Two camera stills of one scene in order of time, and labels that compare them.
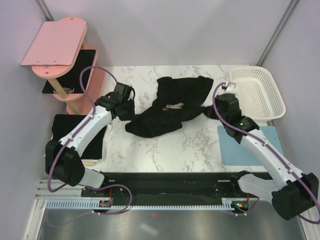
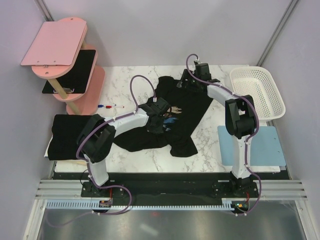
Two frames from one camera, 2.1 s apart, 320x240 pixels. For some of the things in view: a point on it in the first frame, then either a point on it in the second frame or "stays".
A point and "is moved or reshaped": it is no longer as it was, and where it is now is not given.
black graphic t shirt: [178, 100] is moved or reshaped
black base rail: [169, 188] stays
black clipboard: [70, 82] stays
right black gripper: [216, 100] → [186, 75]
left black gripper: [129, 98] → [159, 129]
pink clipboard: [56, 43] stays
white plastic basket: [258, 97] stays
